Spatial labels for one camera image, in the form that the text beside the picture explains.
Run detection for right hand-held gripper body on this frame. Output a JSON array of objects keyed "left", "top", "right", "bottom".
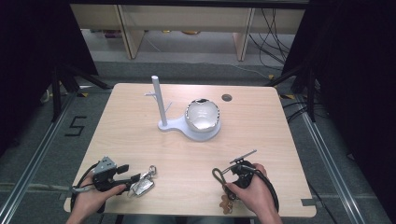
[{"left": 229, "top": 149, "right": 258, "bottom": 189}]

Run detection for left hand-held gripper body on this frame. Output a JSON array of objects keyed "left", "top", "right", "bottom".
[{"left": 92, "top": 156, "right": 133, "bottom": 192}]

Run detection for silver car key with ring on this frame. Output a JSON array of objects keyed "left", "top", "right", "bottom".
[{"left": 127, "top": 164, "right": 158, "bottom": 199}]

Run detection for cord keychain with wooden charm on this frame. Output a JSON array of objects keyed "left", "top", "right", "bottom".
[{"left": 212, "top": 166, "right": 236, "bottom": 216}]

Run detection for person's right hand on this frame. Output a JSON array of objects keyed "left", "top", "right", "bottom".
[{"left": 224, "top": 163, "right": 278, "bottom": 217}]

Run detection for person's left hand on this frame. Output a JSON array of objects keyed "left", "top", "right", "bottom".
[{"left": 71, "top": 175, "right": 127, "bottom": 219}]

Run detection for white silver-rimmed bowl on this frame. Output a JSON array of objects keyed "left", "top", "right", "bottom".
[{"left": 184, "top": 98, "right": 221, "bottom": 133}]

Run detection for white key stand with pole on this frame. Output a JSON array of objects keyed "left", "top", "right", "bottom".
[{"left": 144, "top": 75, "right": 222, "bottom": 143}]

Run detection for black metal stand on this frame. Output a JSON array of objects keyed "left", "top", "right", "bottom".
[
  {"left": 263, "top": 64, "right": 319, "bottom": 123},
  {"left": 50, "top": 63, "right": 114, "bottom": 123}
]

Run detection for dark curtain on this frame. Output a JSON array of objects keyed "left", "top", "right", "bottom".
[
  {"left": 0, "top": 0, "right": 99, "bottom": 157},
  {"left": 281, "top": 0, "right": 396, "bottom": 220}
]

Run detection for wooden shelf unit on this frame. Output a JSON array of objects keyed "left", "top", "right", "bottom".
[{"left": 69, "top": 3, "right": 306, "bottom": 62}]

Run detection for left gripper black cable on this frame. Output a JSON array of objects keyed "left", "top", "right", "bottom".
[{"left": 69, "top": 162, "right": 106, "bottom": 215}]

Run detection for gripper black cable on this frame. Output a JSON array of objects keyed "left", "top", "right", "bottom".
[
  {"left": 69, "top": 162, "right": 106, "bottom": 215},
  {"left": 241, "top": 164, "right": 280, "bottom": 213}
]

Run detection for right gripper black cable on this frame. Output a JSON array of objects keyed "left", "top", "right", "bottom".
[{"left": 241, "top": 164, "right": 280, "bottom": 213}]

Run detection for aluminium floor rail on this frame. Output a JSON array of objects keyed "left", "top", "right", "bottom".
[
  {"left": 0, "top": 91, "right": 79, "bottom": 224},
  {"left": 298, "top": 92, "right": 366, "bottom": 224}
]

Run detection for black cables beside table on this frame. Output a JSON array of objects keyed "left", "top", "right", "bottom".
[{"left": 280, "top": 100, "right": 316, "bottom": 124}]

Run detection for thin grey floor cable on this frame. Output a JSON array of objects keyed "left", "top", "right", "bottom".
[{"left": 192, "top": 61, "right": 273, "bottom": 80}]

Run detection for bundle of black floor cables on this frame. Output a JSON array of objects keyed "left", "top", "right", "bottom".
[{"left": 247, "top": 7, "right": 297, "bottom": 70}]

